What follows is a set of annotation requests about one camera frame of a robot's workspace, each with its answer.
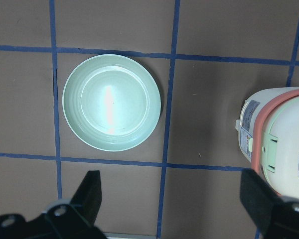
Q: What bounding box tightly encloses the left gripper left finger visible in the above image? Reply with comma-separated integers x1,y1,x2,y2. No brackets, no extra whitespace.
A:
0,170,106,239

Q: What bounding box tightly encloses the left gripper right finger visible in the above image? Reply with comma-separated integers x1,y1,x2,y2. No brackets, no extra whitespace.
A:
240,169,299,239

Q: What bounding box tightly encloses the white rice cooker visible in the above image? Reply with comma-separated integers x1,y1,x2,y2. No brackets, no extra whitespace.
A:
235,87,299,199

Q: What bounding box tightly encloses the green plate robot left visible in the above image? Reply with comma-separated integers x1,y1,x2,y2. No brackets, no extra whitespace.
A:
62,54,161,152

